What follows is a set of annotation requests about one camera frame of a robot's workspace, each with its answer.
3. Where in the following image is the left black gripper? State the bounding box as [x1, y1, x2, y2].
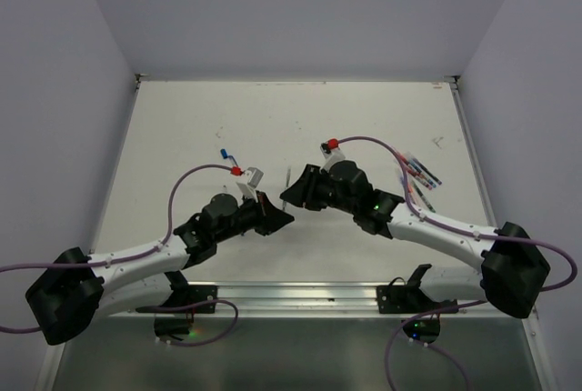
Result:
[215, 189, 293, 243]

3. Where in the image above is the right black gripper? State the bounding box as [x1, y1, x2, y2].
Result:
[279, 162, 357, 215]

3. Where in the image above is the grey slim pen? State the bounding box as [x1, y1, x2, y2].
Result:
[280, 165, 292, 212]

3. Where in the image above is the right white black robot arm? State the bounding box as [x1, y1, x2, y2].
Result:
[280, 161, 550, 319]

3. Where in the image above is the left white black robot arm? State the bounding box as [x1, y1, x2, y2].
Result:
[25, 192, 295, 346]

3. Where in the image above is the red capped clear pen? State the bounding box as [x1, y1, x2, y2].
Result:
[393, 149, 436, 213]

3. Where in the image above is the blue patterned pen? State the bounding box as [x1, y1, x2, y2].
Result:
[405, 152, 443, 187]

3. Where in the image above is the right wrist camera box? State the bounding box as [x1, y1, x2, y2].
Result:
[320, 138, 346, 172]

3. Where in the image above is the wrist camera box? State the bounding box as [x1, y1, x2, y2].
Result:
[320, 138, 346, 172]
[236, 167, 264, 200]

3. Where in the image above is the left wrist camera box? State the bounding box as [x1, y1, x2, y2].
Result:
[236, 167, 264, 200]

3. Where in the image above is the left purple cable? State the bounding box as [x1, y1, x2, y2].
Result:
[0, 162, 240, 347]

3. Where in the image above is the aluminium front rail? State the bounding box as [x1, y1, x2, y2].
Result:
[181, 279, 537, 319]

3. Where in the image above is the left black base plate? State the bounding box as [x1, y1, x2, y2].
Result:
[175, 285, 218, 317]

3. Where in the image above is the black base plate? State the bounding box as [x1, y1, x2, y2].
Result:
[175, 285, 218, 317]
[376, 264, 457, 315]

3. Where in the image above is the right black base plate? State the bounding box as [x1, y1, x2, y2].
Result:
[376, 264, 457, 315]

